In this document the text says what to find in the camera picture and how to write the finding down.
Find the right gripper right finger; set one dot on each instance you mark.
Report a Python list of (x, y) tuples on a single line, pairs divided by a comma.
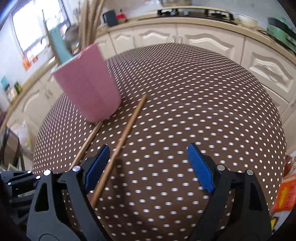
[(204, 167)]

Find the window with bars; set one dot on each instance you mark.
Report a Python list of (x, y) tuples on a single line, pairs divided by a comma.
[(28, 19)]

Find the green electric cooker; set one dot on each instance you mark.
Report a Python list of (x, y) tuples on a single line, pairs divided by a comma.
[(282, 32)]

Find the red container behind kettle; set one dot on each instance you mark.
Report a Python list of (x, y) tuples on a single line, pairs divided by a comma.
[(121, 17)]

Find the light blue handled knife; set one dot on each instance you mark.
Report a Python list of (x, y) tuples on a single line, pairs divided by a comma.
[(59, 47)]

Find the black electric kettle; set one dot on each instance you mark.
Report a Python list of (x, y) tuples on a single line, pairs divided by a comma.
[(110, 18)]

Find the metal spoon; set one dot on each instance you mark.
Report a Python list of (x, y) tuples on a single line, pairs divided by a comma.
[(71, 37)]

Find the orange bottle on windowsill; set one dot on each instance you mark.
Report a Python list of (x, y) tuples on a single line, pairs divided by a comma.
[(26, 63)]

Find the black gas stove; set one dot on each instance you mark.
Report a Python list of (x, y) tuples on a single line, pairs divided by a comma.
[(200, 12)]

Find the white bowl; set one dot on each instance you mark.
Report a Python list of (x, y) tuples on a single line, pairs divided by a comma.
[(247, 21)]

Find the pink utensil holder cup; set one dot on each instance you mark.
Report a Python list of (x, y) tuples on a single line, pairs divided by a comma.
[(86, 81)]

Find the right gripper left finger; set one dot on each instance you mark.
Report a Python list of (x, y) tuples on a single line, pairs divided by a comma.
[(93, 168)]

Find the small dark green jar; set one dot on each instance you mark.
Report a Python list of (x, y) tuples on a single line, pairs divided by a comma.
[(18, 88)]

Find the brown polka dot tablecloth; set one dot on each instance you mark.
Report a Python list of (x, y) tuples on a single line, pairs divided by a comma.
[(193, 96)]

